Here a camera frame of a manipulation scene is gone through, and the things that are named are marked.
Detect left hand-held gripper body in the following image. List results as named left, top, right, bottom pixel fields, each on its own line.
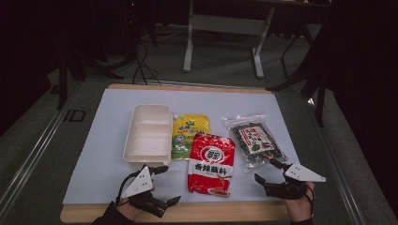
left=120, top=164, right=170, bottom=218

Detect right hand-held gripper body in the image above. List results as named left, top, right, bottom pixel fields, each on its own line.
left=263, top=162, right=327, bottom=201

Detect clear bag of dried seaweed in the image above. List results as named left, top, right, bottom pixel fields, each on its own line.
left=221, top=113, right=288, bottom=173

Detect white plastic container box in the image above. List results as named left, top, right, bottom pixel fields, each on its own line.
left=122, top=103, right=174, bottom=167

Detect red seasoning packet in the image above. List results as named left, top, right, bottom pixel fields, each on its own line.
left=187, top=132, right=237, bottom=199

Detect person's right hand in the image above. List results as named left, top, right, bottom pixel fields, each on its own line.
left=283, top=182, right=315, bottom=223

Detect person's left hand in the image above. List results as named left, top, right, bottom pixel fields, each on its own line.
left=115, top=200, right=145, bottom=221

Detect wooden table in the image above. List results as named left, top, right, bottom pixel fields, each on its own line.
left=59, top=83, right=290, bottom=224

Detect white table mat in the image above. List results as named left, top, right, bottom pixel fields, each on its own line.
left=62, top=88, right=301, bottom=205

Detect yellow spouted sauce pouch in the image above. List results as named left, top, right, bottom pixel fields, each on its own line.
left=171, top=113, right=211, bottom=161

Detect black chair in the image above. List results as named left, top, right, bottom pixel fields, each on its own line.
left=267, top=22, right=333, bottom=128

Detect dark metal stand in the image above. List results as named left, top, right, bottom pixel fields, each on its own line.
left=55, top=46, right=126, bottom=111

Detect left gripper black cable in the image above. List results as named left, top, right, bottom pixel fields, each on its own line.
left=115, top=171, right=143, bottom=207

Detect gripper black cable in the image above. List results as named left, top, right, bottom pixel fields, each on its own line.
left=302, top=184, right=315, bottom=218
left=115, top=171, right=143, bottom=207

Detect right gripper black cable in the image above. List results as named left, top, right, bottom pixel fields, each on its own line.
left=302, top=184, right=315, bottom=218

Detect black floor cables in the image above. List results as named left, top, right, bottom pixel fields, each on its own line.
left=130, top=39, right=162, bottom=86

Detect white metal desk frame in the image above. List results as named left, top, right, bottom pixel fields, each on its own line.
left=182, top=0, right=332, bottom=80

